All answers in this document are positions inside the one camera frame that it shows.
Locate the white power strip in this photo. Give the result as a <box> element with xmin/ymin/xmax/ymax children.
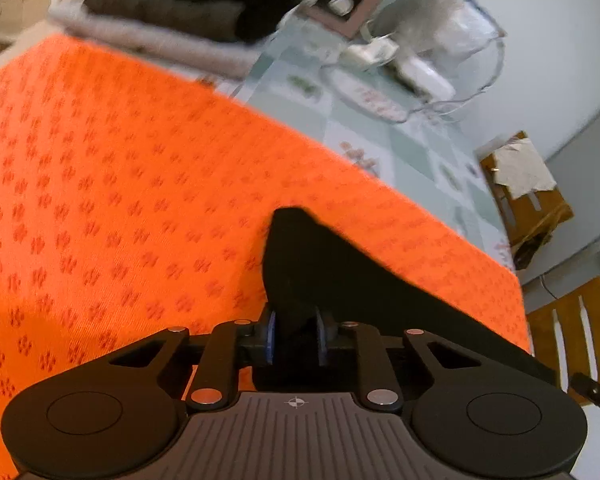
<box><xmin>347</xmin><ymin>40</ymin><xmax>399</xmax><ymax>66</ymax></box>

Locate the wooden chair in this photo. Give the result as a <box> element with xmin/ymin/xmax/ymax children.
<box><xmin>525</xmin><ymin>275</ymin><xmax>600</xmax><ymax>397</ymax></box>
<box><xmin>480</xmin><ymin>132</ymin><xmax>576</xmax><ymax>269</ymax></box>

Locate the light grey folded garment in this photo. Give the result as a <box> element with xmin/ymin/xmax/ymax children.
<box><xmin>50</xmin><ymin>2</ymin><xmax>261</xmax><ymax>79</ymax></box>

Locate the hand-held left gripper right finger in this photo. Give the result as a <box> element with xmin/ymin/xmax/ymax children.
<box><xmin>314</xmin><ymin>307</ymin><xmax>483</xmax><ymax>413</ymax></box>

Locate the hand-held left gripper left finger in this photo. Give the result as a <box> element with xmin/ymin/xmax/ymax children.
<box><xmin>107</xmin><ymin>310</ymin><xmax>279</xmax><ymax>409</ymax></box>

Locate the black garment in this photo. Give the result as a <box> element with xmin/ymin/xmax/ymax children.
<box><xmin>252</xmin><ymin>206</ymin><xmax>556</xmax><ymax>393</ymax></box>

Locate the dark grey folded garment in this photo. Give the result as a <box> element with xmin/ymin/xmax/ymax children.
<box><xmin>85</xmin><ymin>0</ymin><xmax>246</xmax><ymax>41</ymax></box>

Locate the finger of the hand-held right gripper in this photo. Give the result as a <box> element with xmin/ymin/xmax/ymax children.
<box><xmin>569</xmin><ymin>372</ymin><xmax>600</xmax><ymax>415</ymax></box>

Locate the cream low cabinet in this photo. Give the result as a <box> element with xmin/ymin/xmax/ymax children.
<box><xmin>0</xmin><ymin>0</ymin><xmax>56</xmax><ymax>44</ymax></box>

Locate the orange patterned mat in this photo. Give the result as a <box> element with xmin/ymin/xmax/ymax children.
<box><xmin>0</xmin><ymin>34</ymin><xmax>533</xmax><ymax>480</ymax></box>

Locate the white cloth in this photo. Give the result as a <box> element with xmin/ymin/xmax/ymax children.
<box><xmin>492</xmin><ymin>139</ymin><xmax>557</xmax><ymax>201</ymax></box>

